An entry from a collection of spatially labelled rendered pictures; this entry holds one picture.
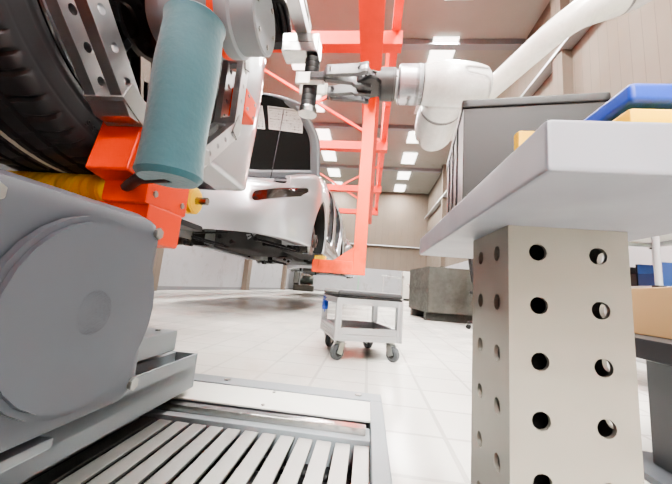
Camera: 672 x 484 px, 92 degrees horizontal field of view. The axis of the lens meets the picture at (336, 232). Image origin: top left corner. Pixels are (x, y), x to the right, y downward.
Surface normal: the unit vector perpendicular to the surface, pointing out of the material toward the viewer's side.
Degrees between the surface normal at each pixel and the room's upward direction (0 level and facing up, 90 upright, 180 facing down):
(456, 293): 90
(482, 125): 90
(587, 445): 90
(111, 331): 90
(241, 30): 147
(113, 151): 80
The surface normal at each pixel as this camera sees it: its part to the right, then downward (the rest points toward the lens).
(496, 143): -0.23, -0.18
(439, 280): 0.02, -0.16
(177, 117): 0.44, -0.08
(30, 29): 0.99, 0.07
